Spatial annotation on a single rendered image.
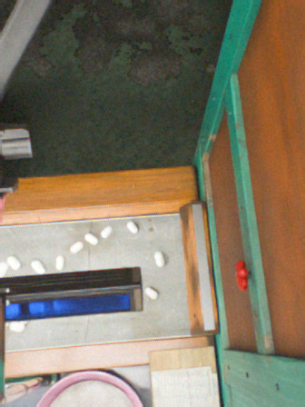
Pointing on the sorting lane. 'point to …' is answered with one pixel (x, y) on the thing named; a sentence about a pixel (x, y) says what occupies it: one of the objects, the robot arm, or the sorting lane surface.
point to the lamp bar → (73, 293)
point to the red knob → (241, 275)
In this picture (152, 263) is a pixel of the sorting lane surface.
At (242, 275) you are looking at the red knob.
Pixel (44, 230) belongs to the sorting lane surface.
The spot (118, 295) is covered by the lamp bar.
